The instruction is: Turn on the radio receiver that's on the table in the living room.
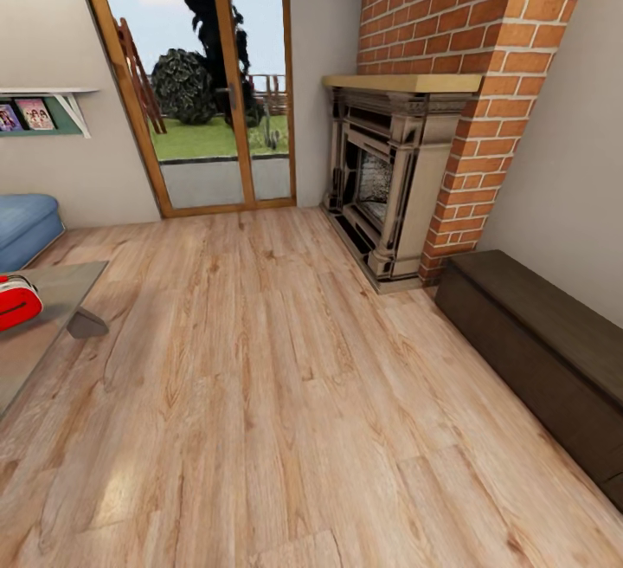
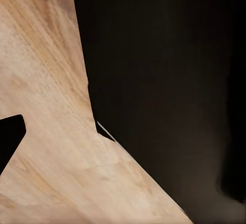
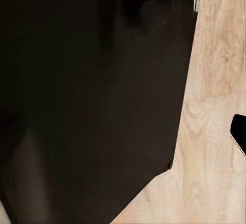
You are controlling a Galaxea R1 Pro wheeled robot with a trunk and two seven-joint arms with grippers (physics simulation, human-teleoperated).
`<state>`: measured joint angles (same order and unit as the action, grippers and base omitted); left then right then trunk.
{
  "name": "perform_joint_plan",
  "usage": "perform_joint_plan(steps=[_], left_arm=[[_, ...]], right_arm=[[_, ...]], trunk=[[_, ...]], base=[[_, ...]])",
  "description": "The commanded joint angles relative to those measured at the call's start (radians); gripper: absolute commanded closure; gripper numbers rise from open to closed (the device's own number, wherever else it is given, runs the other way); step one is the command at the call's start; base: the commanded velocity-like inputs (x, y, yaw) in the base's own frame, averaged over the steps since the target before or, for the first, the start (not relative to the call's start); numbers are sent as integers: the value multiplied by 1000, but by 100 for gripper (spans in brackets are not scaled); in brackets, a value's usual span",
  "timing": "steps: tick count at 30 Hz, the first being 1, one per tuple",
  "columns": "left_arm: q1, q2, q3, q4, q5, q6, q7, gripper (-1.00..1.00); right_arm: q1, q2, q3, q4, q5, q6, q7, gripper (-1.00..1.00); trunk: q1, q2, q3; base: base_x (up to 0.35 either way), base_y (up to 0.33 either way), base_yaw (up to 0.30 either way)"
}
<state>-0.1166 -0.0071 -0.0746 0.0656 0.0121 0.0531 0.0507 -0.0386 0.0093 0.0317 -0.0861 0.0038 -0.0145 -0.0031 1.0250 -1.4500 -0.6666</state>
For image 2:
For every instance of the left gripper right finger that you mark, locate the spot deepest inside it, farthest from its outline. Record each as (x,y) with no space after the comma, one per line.
(238,130)

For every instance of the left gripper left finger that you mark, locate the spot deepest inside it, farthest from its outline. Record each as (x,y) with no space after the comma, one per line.
(12,131)

